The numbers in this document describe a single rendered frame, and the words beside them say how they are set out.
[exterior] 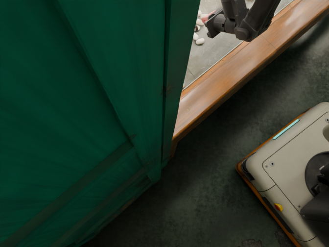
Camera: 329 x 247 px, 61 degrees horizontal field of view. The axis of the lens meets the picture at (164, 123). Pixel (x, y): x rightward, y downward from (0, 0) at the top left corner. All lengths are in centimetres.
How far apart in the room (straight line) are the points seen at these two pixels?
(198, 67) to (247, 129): 85
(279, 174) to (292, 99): 64
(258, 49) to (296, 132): 64
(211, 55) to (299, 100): 103
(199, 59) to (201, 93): 15
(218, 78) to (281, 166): 69
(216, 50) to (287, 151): 72
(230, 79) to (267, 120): 88
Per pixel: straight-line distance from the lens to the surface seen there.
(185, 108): 101
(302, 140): 165
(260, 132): 187
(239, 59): 112
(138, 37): 19
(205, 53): 113
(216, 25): 102
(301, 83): 209
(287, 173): 158
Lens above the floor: 172
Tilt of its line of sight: 75 degrees down
